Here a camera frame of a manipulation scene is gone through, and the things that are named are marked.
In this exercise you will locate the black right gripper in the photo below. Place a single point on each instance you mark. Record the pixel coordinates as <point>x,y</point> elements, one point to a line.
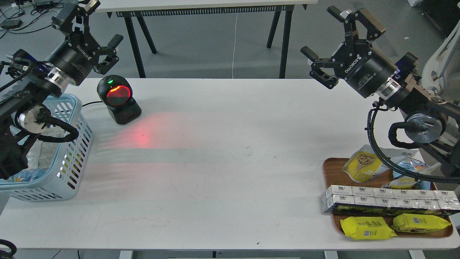
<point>363,70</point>

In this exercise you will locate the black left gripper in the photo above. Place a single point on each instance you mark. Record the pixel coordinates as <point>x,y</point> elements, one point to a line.
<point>80,52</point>

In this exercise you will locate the yellow white snack pouch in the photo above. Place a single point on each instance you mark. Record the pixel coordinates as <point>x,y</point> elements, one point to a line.
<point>364,165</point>

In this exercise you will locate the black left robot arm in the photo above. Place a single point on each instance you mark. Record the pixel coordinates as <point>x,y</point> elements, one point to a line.
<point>24,118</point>

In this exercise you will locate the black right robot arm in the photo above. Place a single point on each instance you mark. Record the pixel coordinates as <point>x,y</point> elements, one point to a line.
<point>398,86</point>

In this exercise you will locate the blue white snack bag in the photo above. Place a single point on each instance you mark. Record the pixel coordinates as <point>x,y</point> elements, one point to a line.
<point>401,182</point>

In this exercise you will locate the white snack bag in basket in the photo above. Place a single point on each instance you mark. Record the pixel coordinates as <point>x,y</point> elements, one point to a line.
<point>42,154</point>

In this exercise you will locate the light blue plastic basket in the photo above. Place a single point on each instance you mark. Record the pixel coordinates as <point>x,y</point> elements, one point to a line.
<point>61,180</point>

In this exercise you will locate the blue snack bag in basket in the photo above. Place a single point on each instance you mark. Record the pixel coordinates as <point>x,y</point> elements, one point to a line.
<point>28,175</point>

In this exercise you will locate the yellow snack pack left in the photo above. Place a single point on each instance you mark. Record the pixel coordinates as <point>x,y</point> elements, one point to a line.
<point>367,228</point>

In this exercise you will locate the yellow snack pack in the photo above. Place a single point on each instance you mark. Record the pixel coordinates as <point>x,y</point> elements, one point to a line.
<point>419,223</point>
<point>367,228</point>

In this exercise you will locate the yellow snack pack right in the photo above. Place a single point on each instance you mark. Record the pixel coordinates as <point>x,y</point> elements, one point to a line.
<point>419,223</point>

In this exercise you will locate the black legged background table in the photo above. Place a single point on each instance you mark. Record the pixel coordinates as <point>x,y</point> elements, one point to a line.
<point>129,9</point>

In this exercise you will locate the black barcode scanner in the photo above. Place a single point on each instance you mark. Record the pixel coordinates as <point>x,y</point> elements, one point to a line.
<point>117,94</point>

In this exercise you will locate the black device on floor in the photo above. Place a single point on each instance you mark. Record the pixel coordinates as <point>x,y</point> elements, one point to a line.
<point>11,24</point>

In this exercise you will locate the white office chair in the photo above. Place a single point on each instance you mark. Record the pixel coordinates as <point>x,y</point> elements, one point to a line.
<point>441,73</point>

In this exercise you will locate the brown wooden tray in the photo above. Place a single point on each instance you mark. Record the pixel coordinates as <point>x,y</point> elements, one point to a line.
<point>333,175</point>

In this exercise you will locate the silver long box pack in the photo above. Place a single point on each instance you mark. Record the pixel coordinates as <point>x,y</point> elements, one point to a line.
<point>373,201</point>

